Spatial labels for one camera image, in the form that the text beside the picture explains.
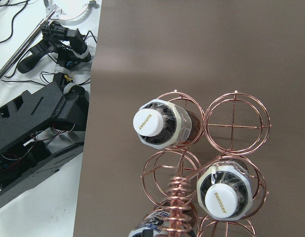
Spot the tea bottle white cap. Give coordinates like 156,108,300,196
128,201,197,237
196,159,253,221
133,99,201,150

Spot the copper wire bottle basket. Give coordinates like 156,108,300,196
141,91,271,237

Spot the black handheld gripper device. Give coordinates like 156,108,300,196
17,21,91,74

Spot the black machine frame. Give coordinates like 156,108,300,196
0,82,89,205

